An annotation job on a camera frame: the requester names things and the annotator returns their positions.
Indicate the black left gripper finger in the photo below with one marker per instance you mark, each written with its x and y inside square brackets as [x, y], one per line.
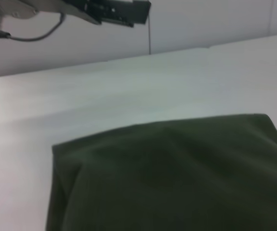
[124, 9]

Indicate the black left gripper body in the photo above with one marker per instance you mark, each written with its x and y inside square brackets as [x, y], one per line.
[80, 9]

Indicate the dark green FREE print t-shirt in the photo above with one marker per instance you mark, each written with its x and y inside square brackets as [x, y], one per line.
[165, 180]

